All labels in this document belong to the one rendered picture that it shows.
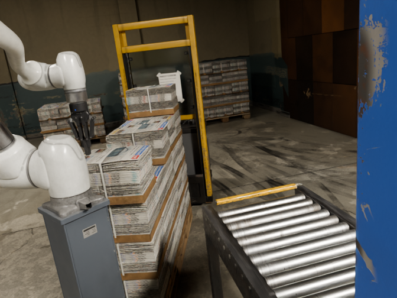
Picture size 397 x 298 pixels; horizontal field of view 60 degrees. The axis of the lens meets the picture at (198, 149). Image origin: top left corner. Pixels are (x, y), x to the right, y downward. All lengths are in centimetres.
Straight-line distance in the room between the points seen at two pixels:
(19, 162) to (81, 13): 750
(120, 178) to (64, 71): 56
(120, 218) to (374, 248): 170
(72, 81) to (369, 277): 142
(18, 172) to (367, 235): 132
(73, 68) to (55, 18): 730
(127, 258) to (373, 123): 183
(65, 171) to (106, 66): 743
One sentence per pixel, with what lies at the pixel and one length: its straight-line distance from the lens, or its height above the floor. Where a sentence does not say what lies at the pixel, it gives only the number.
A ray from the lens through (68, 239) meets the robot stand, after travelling 139.
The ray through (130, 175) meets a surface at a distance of 170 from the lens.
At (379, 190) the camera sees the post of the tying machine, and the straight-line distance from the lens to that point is 19.
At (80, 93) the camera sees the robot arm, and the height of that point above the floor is 141.
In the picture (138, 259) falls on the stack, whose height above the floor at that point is 50.
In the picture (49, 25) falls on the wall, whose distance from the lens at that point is 882.
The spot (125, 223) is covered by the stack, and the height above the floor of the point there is 71.
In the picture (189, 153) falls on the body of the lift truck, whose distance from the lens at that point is 358.
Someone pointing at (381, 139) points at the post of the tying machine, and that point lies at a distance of 18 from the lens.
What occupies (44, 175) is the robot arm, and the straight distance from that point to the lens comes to 138.
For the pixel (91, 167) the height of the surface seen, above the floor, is 104.
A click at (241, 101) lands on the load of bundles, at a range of 758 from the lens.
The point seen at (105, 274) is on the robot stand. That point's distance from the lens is 153.
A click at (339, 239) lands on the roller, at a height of 79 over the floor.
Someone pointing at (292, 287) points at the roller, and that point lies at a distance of 117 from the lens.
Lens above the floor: 152
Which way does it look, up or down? 16 degrees down
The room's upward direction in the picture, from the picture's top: 6 degrees counter-clockwise
